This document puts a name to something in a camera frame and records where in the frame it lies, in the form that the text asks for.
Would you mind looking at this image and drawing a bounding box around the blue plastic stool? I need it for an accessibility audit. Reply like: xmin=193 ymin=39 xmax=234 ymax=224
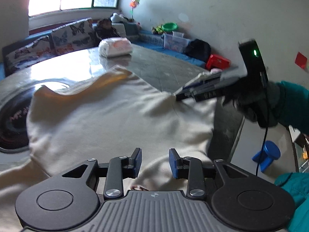
xmin=252 ymin=140 xmax=281 ymax=173

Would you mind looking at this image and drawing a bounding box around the white plush toy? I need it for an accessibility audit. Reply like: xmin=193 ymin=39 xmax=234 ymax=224
xmin=110 ymin=13 xmax=129 ymax=23

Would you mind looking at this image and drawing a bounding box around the pink white tissue pack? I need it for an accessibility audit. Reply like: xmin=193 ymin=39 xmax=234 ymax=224
xmin=98 ymin=37 xmax=133 ymax=58

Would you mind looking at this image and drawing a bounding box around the child in dark jacket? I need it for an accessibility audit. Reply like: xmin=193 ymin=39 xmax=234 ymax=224
xmin=94 ymin=18 xmax=120 ymax=41

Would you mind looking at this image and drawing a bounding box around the green toy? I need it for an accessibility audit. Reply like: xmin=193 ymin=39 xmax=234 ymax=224
xmin=151 ymin=25 xmax=164 ymax=35

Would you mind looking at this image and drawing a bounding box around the butterfly cushion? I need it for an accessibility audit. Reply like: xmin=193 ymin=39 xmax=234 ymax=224
xmin=4 ymin=36 xmax=56 ymax=76
xmin=51 ymin=18 xmax=96 ymax=55

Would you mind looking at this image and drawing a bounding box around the blue corner sofa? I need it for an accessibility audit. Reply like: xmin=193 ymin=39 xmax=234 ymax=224
xmin=1 ymin=22 xmax=206 ymax=78

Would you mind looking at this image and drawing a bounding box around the teal right sleeve forearm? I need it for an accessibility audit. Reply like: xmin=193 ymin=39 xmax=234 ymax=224
xmin=275 ymin=81 xmax=309 ymax=136

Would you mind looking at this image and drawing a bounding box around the right butterfly cushion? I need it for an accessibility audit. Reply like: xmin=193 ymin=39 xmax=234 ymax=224
xmin=51 ymin=18 xmax=96 ymax=55

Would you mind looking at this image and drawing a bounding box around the left butterfly cushion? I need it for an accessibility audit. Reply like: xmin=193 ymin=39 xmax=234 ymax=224
xmin=4 ymin=36 xmax=56 ymax=76

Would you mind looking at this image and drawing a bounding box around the red plastic stool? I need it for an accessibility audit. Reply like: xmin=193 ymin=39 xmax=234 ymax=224
xmin=206 ymin=54 xmax=231 ymax=70

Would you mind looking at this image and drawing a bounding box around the green plastic basin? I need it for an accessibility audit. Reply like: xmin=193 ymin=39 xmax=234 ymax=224
xmin=161 ymin=23 xmax=178 ymax=32

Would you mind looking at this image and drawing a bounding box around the cream knit garment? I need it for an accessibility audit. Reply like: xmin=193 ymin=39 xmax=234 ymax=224
xmin=1 ymin=66 xmax=216 ymax=231

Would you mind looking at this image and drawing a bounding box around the black backpack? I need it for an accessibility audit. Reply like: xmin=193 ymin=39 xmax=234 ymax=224
xmin=184 ymin=39 xmax=212 ymax=63

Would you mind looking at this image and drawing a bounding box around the teal left sleeve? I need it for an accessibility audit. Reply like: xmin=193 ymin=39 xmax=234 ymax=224
xmin=274 ymin=172 xmax=309 ymax=232

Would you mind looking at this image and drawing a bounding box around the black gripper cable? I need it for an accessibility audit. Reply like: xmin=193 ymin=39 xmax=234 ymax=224
xmin=255 ymin=127 xmax=269 ymax=177

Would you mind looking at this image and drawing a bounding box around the grey quilted star table cover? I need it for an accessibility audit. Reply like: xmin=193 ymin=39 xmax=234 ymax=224
xmin=0 ymin=43 xmax=245 ymax=172

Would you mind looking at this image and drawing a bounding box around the black gloved right hand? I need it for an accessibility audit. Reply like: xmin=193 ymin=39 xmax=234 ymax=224
xmin=233 ymin=82 xmax=280 ymax=128

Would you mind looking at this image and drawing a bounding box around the colourful pinwheel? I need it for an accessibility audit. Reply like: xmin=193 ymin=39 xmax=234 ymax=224
xmin=129 ymin=0 xmax=140 ymax=21

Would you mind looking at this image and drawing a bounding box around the clear plastic storage box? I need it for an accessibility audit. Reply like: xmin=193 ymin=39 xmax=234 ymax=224
xmin=163 ymin=34 xmax=191 ymax=53

